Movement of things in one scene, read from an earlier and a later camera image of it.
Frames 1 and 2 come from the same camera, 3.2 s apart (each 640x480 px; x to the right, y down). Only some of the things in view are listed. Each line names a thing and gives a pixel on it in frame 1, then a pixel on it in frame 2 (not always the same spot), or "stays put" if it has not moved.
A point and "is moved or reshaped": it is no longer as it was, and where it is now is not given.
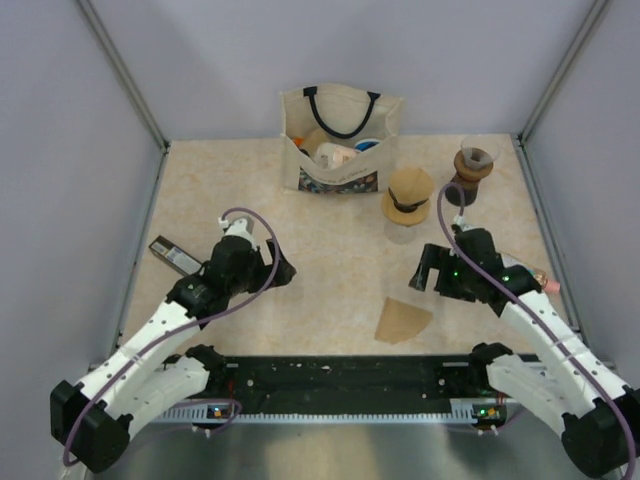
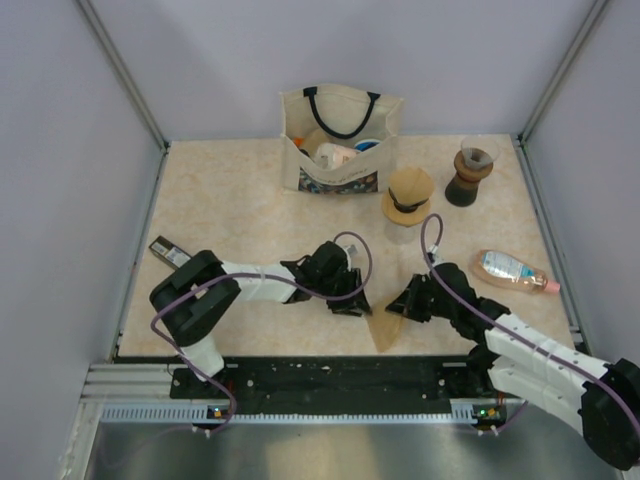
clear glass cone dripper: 479,151 stays put
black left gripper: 266,271 → 351,306
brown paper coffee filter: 411,185 stays put
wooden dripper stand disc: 403,218 stays put
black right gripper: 434,256 → 407,302
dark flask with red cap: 469,191 stays put
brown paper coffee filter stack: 399,321 is moved or reshaped
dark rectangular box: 174,256 stays put
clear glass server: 402,234 stays put
